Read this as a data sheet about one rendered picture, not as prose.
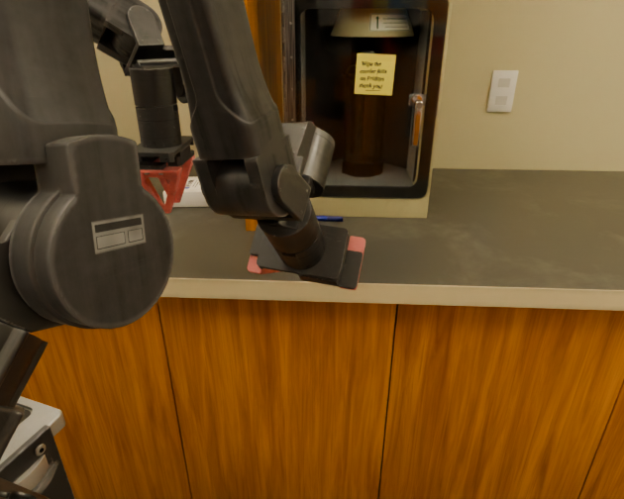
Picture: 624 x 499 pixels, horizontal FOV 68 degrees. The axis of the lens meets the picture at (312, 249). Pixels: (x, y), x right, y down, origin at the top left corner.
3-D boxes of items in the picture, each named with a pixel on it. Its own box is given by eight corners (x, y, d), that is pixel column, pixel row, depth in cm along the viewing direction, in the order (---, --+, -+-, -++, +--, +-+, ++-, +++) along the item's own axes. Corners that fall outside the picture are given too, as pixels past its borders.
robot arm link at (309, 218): (246, 228, 45) (302, 237, 44) (264, 165, 47) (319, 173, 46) (263, 251, 52) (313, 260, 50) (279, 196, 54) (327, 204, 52)
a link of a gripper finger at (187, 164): (200, 198, 76) (194, 141, 72) (187, 214, 70) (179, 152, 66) (159, 197, 77) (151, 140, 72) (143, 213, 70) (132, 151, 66)
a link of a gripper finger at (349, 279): (319, 249, 66) (308, 223, 58) (368, 257, 65) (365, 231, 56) (308, 295, 64) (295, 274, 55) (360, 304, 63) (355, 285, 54)
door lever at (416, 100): (417, 142, 98) (405, 141, 98) (422, 94, 93) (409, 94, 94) (421, 148, 93) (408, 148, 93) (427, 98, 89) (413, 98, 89)
